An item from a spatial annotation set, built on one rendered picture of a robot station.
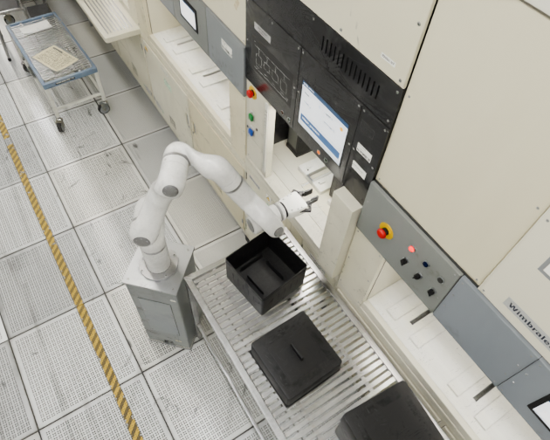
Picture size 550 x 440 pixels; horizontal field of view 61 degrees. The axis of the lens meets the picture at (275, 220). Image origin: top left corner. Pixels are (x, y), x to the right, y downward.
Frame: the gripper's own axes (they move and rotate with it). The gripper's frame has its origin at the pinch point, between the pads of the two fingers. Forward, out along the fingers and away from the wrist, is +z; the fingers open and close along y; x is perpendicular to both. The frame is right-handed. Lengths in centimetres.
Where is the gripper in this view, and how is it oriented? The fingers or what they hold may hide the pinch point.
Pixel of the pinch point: (311, 195)
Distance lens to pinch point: 207.6
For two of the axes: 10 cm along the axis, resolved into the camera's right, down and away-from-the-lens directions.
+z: 8.4, -4.2, 3.5
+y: 5.4, 7.0, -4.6
